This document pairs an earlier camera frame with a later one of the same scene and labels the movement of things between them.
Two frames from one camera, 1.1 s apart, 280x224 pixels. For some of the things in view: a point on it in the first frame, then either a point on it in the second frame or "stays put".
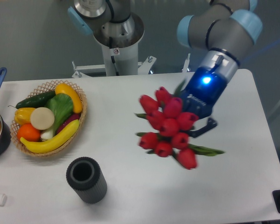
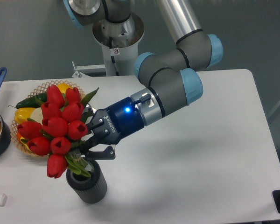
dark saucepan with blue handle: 1,135 stays put
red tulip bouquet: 169,128 -> 56,137
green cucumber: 38,101 stays put
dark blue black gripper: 201,93 -> 109,124
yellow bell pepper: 22,115 stays put
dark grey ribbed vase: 85,174 stays put
